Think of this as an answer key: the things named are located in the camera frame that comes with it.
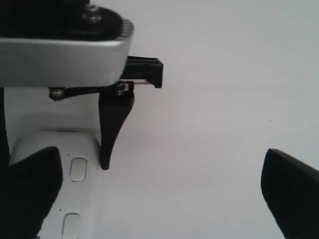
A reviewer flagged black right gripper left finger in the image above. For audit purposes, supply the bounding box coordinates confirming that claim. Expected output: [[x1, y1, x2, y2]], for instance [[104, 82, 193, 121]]
[[0, 146, 62, 239]]

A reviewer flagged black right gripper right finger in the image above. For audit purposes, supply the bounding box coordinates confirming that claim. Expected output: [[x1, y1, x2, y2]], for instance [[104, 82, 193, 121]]
[[261, 148, 319, 239]]

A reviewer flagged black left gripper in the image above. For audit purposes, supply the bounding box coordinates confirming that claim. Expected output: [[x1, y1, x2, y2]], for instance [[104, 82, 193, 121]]
[[49, 56, 163, 170]]

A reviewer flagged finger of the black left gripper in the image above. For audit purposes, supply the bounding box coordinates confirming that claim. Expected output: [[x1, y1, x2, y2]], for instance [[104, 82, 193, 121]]
[[0, 87, 10, 171]]

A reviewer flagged white power strip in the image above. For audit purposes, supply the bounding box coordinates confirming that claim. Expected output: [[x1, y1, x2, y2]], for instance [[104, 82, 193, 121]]
[[10, 131, 100, 239]]

